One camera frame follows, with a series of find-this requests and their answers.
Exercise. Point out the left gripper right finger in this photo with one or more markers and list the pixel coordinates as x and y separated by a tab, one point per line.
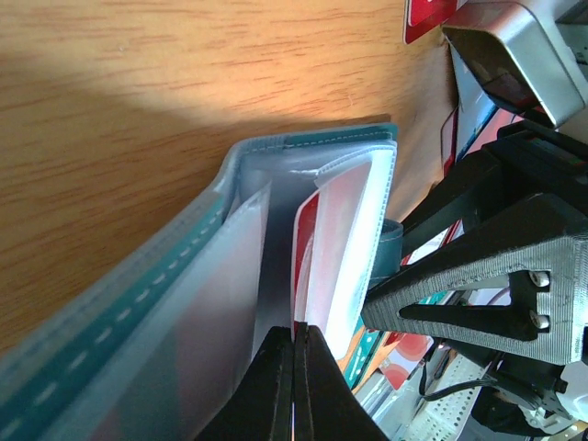
324	407

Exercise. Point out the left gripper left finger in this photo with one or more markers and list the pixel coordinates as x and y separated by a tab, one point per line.
260	408

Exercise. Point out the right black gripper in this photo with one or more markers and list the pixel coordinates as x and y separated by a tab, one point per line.
516	280

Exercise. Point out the red vip card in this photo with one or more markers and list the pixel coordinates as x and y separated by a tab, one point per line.
421	16
333	241

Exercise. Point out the teal card holder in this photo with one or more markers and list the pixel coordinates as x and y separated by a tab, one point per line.
156	347

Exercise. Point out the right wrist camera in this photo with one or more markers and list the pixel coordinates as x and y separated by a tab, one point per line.
529	57

